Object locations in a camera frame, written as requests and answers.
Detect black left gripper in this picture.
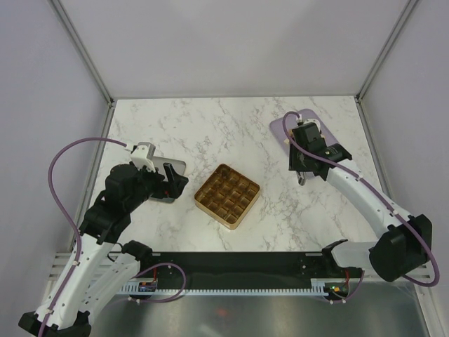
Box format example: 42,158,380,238
126,161,188,211

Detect metal tongs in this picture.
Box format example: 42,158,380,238
297,172,307,186

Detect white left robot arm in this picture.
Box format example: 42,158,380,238
18,163,189,336

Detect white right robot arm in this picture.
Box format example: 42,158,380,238
283,123,439,284

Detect gold chocolate tin box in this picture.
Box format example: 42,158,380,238
194,164,260,230

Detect silver tin lid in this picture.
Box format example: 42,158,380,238
149,154,187,204

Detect lavender plastic tray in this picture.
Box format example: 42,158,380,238
269,108,350,175

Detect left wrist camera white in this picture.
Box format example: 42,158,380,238
130,142,156,173

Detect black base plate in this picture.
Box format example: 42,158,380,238
105,251,366,291

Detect left aluminium frame post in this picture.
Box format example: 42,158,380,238
48,0,114,106

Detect aluminium frame post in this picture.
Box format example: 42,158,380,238
354,0,420,104
48,0,114,106

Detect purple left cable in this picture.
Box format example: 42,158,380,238
37,137,129,337

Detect purple cable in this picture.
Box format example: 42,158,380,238
282,111,441,287
37,137,129,337

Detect right aluminium frame post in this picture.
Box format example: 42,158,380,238
354,0,420,104

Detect white cable duct rail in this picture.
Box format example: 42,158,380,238
117,279,349,297

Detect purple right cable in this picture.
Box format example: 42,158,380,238
282,111,441,287

